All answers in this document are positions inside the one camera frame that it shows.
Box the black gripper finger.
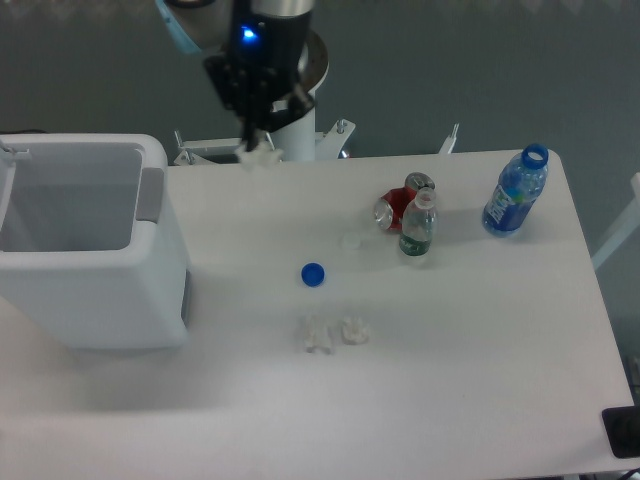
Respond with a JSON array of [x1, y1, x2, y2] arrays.
[[242, 94, 257, 150], [253, 97, 270, 143]]

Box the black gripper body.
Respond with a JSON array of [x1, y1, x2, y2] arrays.
[[204, 1, 315, 132]]

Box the white paper ball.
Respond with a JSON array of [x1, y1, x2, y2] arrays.
[[234, 141, 283, 171]]

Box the white trash bin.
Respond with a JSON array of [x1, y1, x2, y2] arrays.
[[1, 133, 191, 350]]

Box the long crumpled paper ball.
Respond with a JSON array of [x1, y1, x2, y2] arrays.
[[303, 313, 334, 355]]

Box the small crumpled paper ball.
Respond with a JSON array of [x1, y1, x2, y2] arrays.
[[340, 316, 370, 345]]

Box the white bottle cap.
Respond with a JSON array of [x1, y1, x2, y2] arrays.
[[341, 232, 362, 250]]

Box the crushed red soda can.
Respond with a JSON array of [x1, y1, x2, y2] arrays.
[[373, 172, 435, 232]]

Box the blue bottle cap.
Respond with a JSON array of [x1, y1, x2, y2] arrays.
[[300, 262, 326, 288]]

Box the clear green-label bottle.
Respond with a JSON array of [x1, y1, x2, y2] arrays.
[[399, 187, 437, 257]]

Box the blue plastic bottle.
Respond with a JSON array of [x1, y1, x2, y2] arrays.
[[482, 143, 549, 237]]

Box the black device at edge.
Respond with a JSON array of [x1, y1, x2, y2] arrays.
[[601, 406, 639, 459]]

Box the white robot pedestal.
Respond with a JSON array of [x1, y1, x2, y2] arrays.
[[270, 108, 316, 162]]

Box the white table frame bracket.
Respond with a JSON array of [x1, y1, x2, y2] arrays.
[[174, 119, 356, 166]]

